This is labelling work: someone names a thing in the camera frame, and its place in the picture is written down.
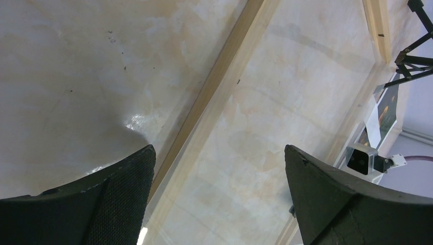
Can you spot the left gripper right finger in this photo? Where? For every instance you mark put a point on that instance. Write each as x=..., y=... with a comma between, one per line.
x=335, y=207

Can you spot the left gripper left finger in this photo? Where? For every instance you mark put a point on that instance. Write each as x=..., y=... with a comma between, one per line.
x=106, y=207

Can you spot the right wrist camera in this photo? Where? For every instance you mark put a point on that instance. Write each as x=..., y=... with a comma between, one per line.
x=365, y=163

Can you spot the wooden picture frame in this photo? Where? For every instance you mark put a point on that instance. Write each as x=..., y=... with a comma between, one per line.
x=297, y=72

